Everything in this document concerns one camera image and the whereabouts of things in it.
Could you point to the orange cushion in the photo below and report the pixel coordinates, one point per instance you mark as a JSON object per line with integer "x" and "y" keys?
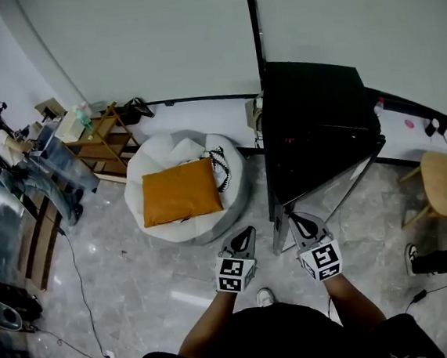
{"x": 181, "y": 192}

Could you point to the person's left white shoe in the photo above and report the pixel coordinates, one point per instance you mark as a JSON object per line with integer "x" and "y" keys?
{"x": 265, "y": 297}

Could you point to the person's right forearm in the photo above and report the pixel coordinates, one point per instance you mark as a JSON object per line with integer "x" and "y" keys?
{"x": 355, "y": 303}

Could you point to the white beanbag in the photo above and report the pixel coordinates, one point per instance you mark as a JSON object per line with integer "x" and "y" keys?
{"x": 165, "y": 148}

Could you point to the wooden shelf rack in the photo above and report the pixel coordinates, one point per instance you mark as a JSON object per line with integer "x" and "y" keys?
{"x": 104, "y": 146}

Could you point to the black wall charger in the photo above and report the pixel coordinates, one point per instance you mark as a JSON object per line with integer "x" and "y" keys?
{"x": 432, "y": 126}

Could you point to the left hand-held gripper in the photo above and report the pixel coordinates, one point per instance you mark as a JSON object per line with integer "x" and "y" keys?
{"x": 230, "y": 274}

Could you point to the white box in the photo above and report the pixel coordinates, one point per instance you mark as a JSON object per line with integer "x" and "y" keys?
{"x": 68, "y": 127}

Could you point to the green spray bottle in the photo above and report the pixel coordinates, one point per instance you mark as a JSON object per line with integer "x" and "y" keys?
{"x": 83, "y": 117}

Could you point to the black window post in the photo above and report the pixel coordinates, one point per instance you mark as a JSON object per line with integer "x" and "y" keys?
{"x": 253, "y": 22}

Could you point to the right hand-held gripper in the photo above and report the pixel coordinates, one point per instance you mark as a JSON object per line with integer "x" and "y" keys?
{"x": 323, "y": 259}

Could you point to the pink round object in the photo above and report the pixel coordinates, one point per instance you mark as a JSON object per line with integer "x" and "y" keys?
{"x": 409, "y": 123}

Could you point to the plastic bottle with red label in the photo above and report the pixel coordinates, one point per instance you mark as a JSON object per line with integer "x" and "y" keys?
{"x": 379, "y": 107}

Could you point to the black bag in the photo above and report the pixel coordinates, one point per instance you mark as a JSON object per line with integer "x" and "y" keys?
{"x": 134, "y": 112}

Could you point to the black-white patterned cloth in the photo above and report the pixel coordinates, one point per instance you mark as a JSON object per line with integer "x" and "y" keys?
{"x": 221, "y": 166}

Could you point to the person's left forearm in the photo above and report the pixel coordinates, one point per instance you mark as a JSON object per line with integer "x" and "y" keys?
{"x": 206, "y": 325}

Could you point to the black mini fridge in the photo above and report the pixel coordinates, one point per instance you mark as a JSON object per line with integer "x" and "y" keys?
{"x": 311, "y": 107}

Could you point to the cardboard box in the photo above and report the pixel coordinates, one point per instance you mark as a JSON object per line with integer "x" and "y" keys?
{"x": 49, "y": 108}

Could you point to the wooden pallet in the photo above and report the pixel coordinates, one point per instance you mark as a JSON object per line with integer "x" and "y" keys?
{"x": 37, "y": 247}

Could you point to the person's black clothing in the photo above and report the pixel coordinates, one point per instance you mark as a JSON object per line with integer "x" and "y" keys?
{"x": 274, "y": 342}

